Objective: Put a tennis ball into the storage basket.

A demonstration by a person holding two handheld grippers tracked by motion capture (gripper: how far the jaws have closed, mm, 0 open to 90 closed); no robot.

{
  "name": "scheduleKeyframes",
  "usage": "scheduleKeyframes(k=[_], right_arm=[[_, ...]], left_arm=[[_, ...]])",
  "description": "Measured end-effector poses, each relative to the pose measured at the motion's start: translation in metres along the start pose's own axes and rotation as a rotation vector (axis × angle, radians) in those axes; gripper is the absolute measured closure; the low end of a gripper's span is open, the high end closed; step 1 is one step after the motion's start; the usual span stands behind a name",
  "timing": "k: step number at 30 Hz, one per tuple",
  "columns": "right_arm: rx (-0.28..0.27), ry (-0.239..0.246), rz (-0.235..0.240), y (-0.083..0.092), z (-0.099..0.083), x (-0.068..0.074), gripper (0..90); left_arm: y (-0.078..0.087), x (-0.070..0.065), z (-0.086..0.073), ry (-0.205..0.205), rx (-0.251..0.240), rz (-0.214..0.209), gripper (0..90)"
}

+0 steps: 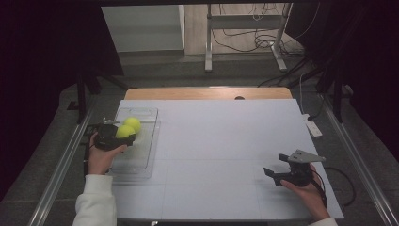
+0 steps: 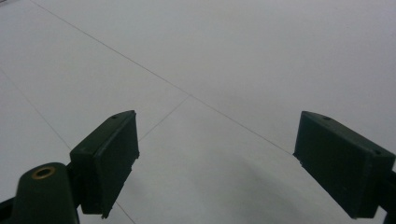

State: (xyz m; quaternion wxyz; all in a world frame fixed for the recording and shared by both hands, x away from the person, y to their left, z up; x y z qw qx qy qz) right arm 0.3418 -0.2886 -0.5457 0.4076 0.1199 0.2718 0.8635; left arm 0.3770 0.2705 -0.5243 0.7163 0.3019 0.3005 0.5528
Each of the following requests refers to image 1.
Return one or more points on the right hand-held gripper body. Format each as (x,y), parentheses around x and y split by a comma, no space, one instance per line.
(299,174)

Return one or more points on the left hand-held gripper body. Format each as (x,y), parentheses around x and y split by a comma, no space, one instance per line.
(105,138)

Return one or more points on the yellow tennis ball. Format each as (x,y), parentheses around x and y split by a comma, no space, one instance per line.
(134,122)
(124,132)

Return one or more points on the clear plastic container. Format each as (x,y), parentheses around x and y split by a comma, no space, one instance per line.
(141,157)

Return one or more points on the person's left hand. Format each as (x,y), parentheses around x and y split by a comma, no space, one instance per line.
(98,161)

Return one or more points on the person's right hand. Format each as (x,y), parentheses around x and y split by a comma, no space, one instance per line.
(310,196)

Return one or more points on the white power strip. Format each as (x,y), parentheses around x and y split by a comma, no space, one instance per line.
(312,127)

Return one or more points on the black metal stand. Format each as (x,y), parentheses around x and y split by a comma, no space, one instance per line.
(338,100)
(81,97)

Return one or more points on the black table grommet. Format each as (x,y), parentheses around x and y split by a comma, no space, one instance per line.
(239,98)

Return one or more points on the wooden table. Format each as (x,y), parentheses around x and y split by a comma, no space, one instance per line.
(188,93)

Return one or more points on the dark curtain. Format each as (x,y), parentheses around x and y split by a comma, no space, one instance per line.
(37,62)
(370,62)

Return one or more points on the white cabinet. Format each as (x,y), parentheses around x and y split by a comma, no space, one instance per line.
(141,28)

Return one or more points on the aluminium floor rail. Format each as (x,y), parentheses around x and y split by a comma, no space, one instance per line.
(59,175)
(367,175)

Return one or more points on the white metal desk frame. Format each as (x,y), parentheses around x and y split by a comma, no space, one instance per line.
(244,22)

